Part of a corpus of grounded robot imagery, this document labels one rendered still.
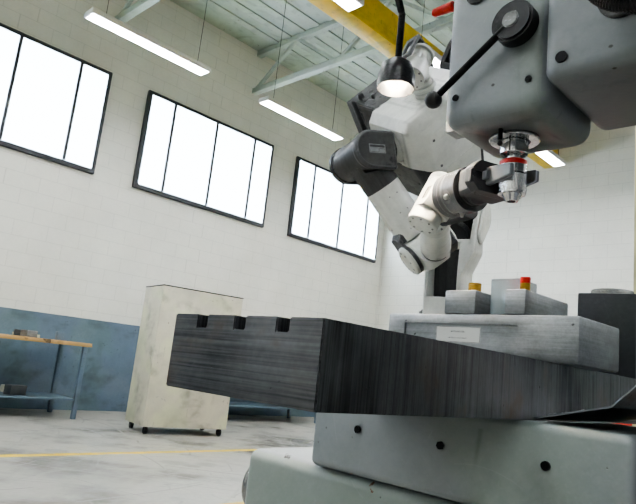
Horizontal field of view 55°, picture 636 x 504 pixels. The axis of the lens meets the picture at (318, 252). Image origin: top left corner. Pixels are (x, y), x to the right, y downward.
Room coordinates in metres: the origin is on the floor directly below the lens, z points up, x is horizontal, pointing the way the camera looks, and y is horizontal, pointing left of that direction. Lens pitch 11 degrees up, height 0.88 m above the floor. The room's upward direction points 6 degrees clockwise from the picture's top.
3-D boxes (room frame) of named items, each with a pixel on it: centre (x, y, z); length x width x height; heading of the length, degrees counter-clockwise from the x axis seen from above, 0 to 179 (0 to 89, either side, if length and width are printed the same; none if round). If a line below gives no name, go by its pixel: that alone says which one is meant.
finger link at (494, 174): (0.99, -0.29, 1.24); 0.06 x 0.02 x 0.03; 24
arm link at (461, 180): (1.08, -0.28, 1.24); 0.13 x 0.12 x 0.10; 114
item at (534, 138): (1.00, -0.32, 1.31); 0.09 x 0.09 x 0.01
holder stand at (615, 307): (1.41, -0.71, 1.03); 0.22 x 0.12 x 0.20; 143
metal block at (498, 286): (1.02, -0.34, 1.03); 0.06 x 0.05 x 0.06; 133
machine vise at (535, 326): (1.04, -0.32, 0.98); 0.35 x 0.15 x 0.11; 43
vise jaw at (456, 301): (1.06, -0.30, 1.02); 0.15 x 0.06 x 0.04; 133
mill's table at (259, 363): (1.05, -0.37, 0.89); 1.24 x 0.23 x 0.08; 135
